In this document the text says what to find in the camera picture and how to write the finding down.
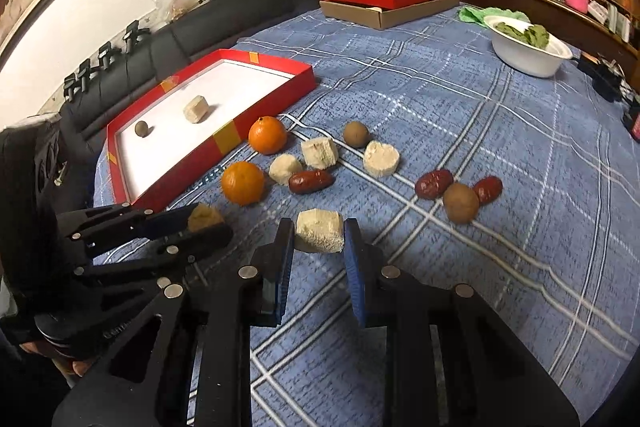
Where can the red shallow cardboard tray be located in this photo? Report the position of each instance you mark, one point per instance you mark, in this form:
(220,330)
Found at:
(210,107)

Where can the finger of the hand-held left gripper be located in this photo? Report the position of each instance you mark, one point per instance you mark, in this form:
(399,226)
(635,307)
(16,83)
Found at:
(205,239)
(167,223)

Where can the black clamp mount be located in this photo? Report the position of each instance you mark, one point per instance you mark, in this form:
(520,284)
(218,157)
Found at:
(106,58)
(136,35)
(77,79)

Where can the brown cardboard box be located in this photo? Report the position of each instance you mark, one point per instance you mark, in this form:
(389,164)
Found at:
(400,14)

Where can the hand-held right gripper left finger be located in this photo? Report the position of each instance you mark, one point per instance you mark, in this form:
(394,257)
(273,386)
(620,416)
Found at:
(281,267)

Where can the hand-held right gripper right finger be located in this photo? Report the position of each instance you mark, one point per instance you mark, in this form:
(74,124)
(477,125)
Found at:
(354,277)

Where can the red date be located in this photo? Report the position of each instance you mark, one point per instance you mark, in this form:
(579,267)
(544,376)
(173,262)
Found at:
(434,183)
(311,182)
(488,189)

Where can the green leafy vegetable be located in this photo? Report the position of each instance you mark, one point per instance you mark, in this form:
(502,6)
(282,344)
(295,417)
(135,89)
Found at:
(530,34)

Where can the browned beige pastry piece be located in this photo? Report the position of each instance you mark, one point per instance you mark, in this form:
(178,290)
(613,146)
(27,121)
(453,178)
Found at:
(205,217)

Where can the orange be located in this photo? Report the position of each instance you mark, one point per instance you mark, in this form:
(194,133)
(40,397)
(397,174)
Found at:
(267,136)
(242,183)

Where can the green cloth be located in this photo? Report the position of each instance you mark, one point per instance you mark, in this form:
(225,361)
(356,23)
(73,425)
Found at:
(475,13)

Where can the person's left hand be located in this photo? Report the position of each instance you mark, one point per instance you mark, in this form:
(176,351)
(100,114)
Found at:
(76,368)

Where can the beige pastry cube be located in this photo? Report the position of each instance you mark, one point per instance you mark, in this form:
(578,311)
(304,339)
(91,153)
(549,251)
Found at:
(195,110)

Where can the dark brown longan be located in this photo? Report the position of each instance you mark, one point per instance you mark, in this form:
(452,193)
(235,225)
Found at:
(141,128)

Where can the black sofa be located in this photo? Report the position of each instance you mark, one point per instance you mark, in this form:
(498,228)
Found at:
(210,22)

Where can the white bowl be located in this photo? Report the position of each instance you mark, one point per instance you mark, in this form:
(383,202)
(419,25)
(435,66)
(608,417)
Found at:
(527,52)

